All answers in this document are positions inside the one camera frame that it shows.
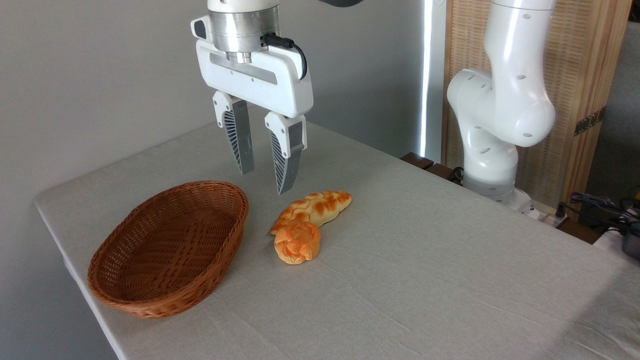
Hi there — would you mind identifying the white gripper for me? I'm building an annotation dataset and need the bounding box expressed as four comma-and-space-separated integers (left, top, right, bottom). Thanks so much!
191, 15, 315, 196

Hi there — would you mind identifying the round braided bread bun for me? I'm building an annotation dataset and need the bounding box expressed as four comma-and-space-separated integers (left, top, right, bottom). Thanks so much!
274, 221, 321, 265

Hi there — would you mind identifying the long braided bread loaf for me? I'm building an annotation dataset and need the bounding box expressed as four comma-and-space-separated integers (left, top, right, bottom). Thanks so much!
270, 190, 353, 236

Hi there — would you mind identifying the brown woven wicker basket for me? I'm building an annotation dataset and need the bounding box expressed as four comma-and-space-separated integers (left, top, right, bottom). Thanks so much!
87, 180, 250, 320

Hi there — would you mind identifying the dark brown wooden bench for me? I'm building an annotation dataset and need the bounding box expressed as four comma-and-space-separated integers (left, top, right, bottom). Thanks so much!
400, 152, 465, 186

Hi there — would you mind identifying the light grey tablecloth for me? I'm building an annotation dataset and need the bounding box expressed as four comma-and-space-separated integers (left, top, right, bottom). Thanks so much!
34, 117, 640, 360

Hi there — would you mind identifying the white power strip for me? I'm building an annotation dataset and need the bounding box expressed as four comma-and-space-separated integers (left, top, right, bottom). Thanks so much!
520, 201, 571, 229

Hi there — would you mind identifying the dark metal screen hinge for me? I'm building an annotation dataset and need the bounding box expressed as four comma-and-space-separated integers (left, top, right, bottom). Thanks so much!
574, 106, 607, 137

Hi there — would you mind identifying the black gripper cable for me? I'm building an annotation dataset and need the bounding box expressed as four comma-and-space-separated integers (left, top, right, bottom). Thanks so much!
260, 32, 308, 81

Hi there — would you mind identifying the white vertical window frame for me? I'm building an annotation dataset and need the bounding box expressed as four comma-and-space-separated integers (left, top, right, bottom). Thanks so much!
420, 0, 447, 161

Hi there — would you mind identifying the black cable bundle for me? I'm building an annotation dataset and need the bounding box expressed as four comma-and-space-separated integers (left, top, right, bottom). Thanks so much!
556, 192, 640, 236

